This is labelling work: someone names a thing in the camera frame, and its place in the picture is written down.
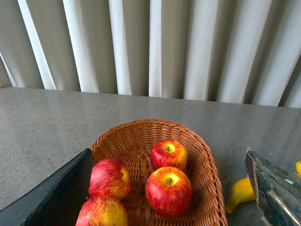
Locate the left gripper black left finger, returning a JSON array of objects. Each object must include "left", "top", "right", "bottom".
[{"left": 0, "top": 148, "right": 94, "bottom": 226}]

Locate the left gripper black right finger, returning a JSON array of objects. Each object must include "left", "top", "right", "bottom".
[{"left": 245, "top": 148, "right": 301, "bottom": 226}]

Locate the yellow banana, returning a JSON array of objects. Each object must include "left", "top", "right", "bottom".
[
  {"left": 295, "top": 160, "right": 301, "bottom": 176},
  {"left": 225, "top": 178, "right": 256, "bottom": 214}
]

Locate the red apple low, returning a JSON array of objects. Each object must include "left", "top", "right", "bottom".
[{"left": 145, "top": 167, "right": 192, "bottom": 218}]

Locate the red yellow apple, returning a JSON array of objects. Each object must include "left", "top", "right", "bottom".
[
  {"left": 76, "top": 196, "right": 128, "bottom": 226},
  {"left": 88, "top": 157, "right": 131, "bottom": 200},
  {"left": 150, "top": 140, "right": 188, "bottom": 171}
]

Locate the orange wicker basket with apples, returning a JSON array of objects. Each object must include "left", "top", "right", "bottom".
[{"left": 91, "top": 119, "right": 228, "bottom": 226}]

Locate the grey pleated curtain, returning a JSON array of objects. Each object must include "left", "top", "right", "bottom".
[{"left": 0, "top": 0, "right": 301, "bottom": 108}]

